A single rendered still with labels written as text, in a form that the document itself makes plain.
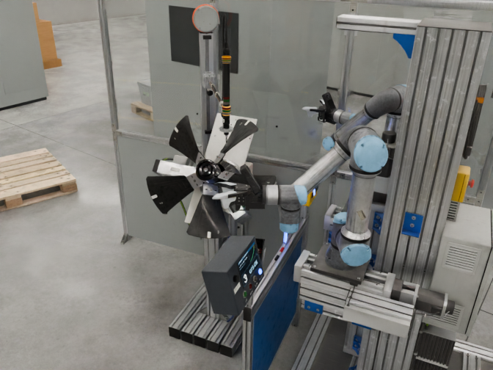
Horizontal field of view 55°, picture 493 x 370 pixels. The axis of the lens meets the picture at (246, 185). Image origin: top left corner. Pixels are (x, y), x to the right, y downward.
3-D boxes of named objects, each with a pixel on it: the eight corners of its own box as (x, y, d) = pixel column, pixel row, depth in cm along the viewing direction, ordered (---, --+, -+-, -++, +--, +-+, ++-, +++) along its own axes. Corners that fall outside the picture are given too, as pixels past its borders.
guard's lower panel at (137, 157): (126, 232, 405) (115, 133, 364) (447, 320, 317) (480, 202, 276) (124, 234, 402) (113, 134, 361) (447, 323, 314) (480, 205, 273)
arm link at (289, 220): (296, 219, 191) (298, 196, 186) (300, 235, 181) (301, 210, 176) (277, 219, 191) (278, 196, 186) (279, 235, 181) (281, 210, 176)
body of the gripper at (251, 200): (233, 211, 175) (265, 211, 175) (233, 189, 172) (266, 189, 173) (233, 203, 182) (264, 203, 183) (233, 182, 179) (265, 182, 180)
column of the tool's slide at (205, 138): (205, 271, 367) (199, 31, 285) (215, 270, 369) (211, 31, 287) (205, 276, 362) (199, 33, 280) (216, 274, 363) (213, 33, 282)
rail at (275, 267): (301, 223, 285) (302, 211, 281) (308, 225, 283) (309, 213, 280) (242, 319, 210) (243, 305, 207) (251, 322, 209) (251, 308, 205)
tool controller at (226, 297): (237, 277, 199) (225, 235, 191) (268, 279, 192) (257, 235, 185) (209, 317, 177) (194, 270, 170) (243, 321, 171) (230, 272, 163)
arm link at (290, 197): (307, 211, 176) (308, 190, 173) (277, 210, 176) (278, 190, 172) (304, 200, 183) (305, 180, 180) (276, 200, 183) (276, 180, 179)
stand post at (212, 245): (210, 320, 319) (207, 202, 278) (221, 324, 316) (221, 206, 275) (207, 324, 316) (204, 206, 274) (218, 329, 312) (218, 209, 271)
